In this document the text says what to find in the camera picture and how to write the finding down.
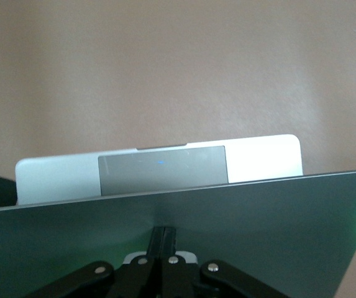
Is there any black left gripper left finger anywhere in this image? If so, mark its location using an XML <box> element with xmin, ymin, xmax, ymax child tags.
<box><xmin>31</xmin><ymin>226</ymin><xmax>165</xmax><ymax>298</ymax></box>

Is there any silver laptop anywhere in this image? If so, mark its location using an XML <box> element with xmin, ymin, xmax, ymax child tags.
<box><xmin>0</xmin><ymin>133</ymin><xmax>356</xmax><ymax>298</ymax></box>

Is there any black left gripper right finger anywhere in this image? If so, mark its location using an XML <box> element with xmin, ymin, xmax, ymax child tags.
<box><xmin>162</xmin><ymin>226</ymin><xmax>278</xmax><ymax>298</ymax></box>

